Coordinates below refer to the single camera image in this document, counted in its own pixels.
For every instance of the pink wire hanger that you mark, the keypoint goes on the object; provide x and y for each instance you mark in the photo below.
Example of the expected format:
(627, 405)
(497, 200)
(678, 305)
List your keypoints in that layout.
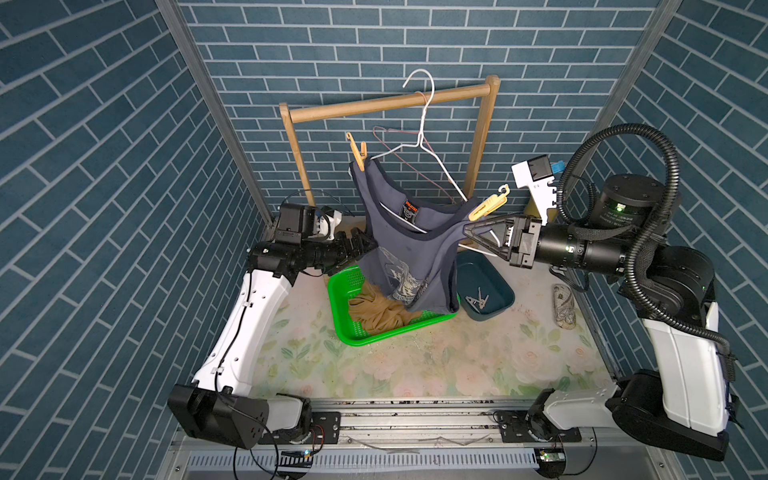
(408, 150)

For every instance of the white wire hanger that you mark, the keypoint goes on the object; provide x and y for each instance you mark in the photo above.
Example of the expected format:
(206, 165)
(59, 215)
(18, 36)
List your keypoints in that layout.
(468, 92)

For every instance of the dark grey tank top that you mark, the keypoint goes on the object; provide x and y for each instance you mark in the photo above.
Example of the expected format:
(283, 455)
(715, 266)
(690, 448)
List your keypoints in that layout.
(417, 242)

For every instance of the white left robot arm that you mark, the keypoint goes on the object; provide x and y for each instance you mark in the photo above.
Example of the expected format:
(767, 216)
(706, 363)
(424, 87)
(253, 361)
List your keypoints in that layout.
(217, 404)

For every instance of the wooden clothes rack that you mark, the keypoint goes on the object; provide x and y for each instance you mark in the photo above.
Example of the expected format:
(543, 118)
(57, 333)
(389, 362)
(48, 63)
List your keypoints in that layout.
(457, 130)

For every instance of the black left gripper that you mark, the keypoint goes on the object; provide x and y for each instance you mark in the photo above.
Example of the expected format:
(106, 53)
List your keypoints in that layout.
(345, 256)

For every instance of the tan tank top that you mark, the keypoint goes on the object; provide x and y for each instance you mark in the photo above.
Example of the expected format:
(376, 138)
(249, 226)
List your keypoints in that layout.
(376, 313)

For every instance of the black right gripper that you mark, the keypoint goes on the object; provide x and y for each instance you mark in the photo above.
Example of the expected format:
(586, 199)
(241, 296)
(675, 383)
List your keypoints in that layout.
(522, 234)

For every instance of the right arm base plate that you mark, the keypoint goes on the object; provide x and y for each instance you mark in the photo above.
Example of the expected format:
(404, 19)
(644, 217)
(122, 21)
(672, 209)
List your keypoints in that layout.
(517, 426)

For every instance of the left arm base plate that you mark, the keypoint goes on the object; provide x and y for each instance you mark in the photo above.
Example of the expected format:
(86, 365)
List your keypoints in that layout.
(324, 427)

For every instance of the pink clothespin in bin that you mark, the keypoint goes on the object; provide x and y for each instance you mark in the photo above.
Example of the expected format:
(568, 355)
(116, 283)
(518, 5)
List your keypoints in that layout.
(483, 299)

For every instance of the dark teal plastic bin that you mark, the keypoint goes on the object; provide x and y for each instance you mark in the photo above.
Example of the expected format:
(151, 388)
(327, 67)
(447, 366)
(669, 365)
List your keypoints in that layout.
(476, 271)

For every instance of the green plastic basket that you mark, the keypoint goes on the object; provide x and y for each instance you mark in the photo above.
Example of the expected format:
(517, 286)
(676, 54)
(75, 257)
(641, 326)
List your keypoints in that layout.
(346, 285)

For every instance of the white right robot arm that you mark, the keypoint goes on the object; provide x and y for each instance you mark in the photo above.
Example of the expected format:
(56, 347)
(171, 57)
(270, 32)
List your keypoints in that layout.
(686, 403)

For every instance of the floral table mat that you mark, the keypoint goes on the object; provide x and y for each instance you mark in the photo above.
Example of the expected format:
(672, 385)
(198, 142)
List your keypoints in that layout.
(514, 354)

